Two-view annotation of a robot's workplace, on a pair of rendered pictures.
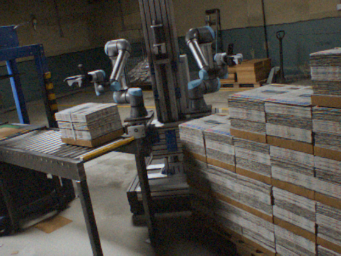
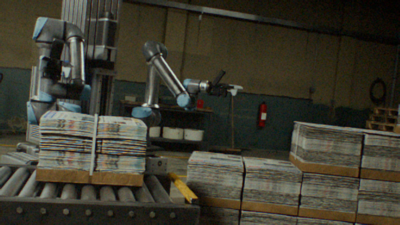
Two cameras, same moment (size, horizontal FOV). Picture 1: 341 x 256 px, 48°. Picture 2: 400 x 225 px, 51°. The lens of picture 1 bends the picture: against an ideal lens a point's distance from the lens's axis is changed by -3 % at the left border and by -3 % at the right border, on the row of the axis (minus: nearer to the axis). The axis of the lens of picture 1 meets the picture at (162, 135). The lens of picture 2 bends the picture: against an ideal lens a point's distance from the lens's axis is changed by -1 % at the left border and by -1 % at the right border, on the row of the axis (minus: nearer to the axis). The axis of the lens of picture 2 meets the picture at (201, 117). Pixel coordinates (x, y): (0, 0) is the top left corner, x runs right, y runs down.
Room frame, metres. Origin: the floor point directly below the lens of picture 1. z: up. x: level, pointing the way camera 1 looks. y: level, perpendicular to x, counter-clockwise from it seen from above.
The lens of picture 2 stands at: (1.55, 1.70, 1.16)
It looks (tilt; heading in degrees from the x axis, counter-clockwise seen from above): 3 degrees down; 300
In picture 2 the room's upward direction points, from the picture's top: 6 degrees clockwise
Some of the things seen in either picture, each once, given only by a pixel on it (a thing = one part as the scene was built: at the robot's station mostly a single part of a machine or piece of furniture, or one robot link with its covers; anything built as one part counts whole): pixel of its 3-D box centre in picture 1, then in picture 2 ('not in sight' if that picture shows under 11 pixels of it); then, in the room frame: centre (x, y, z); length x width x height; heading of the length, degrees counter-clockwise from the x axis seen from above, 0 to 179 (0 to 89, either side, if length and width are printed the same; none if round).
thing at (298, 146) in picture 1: (313, 134); (375, 169); (1.86, -0.76, 0.86); 0.38 x 0.29 x 0.04; 119
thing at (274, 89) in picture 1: (270, 91); (325, 126); (2.12, -0.63, 1.06); 0.37 x 0.29 x 0.01; 118
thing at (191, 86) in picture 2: (221, 58); (192, 86); (2.93, -0.52, 1.21); 0.11 x 0.08 x 0.09; 16
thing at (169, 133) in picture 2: not in sight; (164, 122); (6.33, -5.11, 0.55); 1.80 x 0.70 x 1.09; 45
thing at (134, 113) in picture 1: (138, 110); not in sight; (3.23, 0.16, 0.87); 0.15 x 0.15 x 0.10
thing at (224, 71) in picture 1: (220, 71); (190, 101); (2.93, -0.51, 1.12); 0.11 x 0.08 x 0.11; 106
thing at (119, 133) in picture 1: (100, 136); (119, 171); (2.64, 0.42, 0.83); 0.29 x 0.16 x 0.04; 135
